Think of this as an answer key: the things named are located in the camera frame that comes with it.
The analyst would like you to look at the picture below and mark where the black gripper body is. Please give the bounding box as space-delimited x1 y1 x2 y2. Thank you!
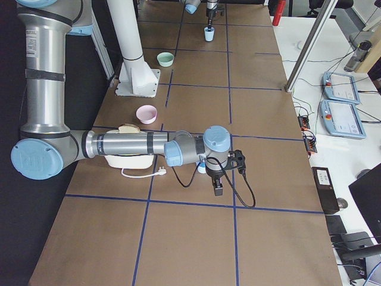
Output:
206 0 218 18
205 163 224 180

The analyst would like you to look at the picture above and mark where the light blue cup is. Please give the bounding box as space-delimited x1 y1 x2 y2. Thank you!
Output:
204 27 215 42
197 162 206 174

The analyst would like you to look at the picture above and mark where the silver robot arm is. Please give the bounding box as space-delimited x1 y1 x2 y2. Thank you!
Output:
11 1 233 195
180 0 218 32

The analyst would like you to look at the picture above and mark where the green bowl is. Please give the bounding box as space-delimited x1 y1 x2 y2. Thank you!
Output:
157 52 174 67

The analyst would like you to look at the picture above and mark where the cream toaster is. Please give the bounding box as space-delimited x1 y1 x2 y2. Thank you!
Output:
105 129 154 169

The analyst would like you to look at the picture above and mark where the pink bowl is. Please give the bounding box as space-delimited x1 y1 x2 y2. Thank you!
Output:
136 105 158 125

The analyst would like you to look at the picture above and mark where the white mounting column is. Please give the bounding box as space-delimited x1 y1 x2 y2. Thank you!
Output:
107 0 161 98

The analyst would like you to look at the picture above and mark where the orange power strip near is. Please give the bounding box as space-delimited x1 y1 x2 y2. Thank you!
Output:
303 133 317 156

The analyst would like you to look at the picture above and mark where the orange power strip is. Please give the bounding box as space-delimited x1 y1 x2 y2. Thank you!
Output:
298 115 310 131
303 133 317 156

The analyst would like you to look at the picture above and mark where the bread slice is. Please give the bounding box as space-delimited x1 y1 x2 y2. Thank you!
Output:
118 124 140 133

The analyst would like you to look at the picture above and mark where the orange power strip far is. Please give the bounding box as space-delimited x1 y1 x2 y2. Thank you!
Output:
298 115 310 131

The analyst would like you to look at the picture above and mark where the black box with label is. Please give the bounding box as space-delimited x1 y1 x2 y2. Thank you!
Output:
311 167 339 215

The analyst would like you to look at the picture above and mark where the near teach pendant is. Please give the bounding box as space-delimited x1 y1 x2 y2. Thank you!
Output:
320 100 366 139

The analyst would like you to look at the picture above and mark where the teach pendant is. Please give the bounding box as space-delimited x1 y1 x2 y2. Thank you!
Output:
320 100 366 139
322 71 361 105

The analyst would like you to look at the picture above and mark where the far teach pendant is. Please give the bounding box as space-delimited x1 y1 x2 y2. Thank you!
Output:
322 71 361 105

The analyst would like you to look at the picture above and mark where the grey water bottle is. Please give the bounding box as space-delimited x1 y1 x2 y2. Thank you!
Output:
343 40 372 72

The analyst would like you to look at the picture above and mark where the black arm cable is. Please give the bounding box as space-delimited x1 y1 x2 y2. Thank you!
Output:
171 157 256 208

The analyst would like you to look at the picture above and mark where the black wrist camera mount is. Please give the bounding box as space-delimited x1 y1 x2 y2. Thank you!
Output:
226 150 246 173

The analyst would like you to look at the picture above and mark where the aluminium frame post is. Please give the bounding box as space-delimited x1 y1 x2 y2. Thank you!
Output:
285 0 338 92

